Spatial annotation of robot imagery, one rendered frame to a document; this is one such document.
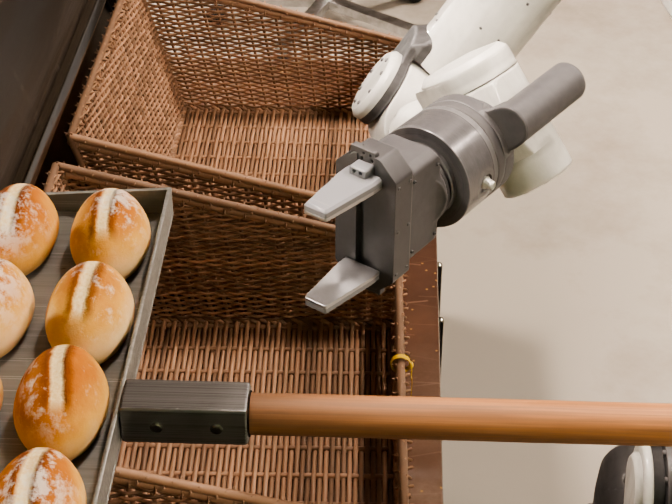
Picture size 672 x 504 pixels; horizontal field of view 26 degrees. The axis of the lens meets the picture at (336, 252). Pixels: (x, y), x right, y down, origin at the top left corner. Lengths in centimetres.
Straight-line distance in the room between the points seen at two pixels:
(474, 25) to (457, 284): 176
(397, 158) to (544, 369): 191
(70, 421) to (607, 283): 230
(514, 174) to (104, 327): 37
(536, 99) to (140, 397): 39
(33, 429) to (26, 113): 91
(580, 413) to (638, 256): 229
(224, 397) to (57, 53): 107
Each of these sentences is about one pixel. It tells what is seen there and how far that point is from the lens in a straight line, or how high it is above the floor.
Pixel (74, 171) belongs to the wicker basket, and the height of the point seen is 84.
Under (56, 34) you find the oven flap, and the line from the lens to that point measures 204.
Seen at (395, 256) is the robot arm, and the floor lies 124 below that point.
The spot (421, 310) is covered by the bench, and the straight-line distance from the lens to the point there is 213.
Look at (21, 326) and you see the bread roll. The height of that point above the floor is 120.
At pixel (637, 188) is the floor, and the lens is 354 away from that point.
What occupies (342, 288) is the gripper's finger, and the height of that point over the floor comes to 123.
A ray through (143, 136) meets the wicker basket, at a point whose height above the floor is 69.
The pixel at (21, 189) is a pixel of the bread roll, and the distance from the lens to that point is 122.
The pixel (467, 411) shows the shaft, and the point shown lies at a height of 121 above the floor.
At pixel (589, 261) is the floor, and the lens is 327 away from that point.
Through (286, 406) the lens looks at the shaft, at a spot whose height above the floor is 121.
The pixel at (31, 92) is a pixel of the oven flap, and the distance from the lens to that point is 191.
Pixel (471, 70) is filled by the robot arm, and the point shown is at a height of 131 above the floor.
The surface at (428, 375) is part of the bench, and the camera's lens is 202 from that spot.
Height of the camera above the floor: 188
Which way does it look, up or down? 35 degrees down
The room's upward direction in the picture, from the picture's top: straight up
